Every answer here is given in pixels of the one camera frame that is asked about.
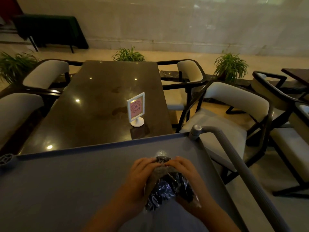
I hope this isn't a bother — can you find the person's left hand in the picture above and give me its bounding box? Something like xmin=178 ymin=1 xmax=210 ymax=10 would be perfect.
xmin=115 ymin=157 xmax=162 ymax=212

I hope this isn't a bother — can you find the person's right hand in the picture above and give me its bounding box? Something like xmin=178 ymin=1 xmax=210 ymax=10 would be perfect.
xmin=165 ymin=156 xmax=213 ymax=218

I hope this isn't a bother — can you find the clear plastic bag of dark items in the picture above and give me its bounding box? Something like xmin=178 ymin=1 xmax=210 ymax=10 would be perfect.
xmin=144 ymin=150 xmax=202 ymax=212

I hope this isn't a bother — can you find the person's right forearm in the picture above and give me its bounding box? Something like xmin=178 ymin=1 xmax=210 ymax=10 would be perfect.
xmin=191 ymin=203 xmax=242 ymax=232

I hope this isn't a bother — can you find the person's left forearm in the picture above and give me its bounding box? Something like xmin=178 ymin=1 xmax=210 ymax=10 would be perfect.
xmin=82 ymin=196 xmax=143 ymax=232

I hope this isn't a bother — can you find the grey service cart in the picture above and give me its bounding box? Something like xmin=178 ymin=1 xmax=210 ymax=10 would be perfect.
xmin=0 ymin=125 xmax=292 ymax=232

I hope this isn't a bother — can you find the white table sign holder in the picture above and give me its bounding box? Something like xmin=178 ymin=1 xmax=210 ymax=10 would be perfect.
xmin=127 ymin=92 xmax=145 ymax=128

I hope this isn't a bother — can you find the white cushioned dark-framed chair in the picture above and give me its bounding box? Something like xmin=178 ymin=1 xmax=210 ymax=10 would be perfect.
xmin=157 ymin=59 xmax=208 ymax=111
xmin=176 ymin=81 xmax=274 ymax=185
xmin=226 ymin=71 xmax=309 ymax=115
xmin=269 ymin=102 xmax=309 ymax=198
xmin=22 ymin=59 xmax=84 ymax=94
xmin=0 ymin=89 xmax=61 ymax=150

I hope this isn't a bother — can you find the dark glossy dining table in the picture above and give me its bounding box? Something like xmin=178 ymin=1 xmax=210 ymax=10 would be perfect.
xmin=19 ymin=61 xmax=174 ymax=155

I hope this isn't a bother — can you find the green potted plant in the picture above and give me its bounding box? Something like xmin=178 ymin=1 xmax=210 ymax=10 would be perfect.
xmin=0 ymin=51 xmax=40 ymax=84
xmin=112 ymin=46 xmax=146 ymax=62
xmin=214 ymin=53 xmax=249 ymax=84

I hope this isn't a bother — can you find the table with dark green cloth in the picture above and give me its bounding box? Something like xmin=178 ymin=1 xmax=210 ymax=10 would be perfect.
xmin=13 ymin=14 xmax=89 ymax=54

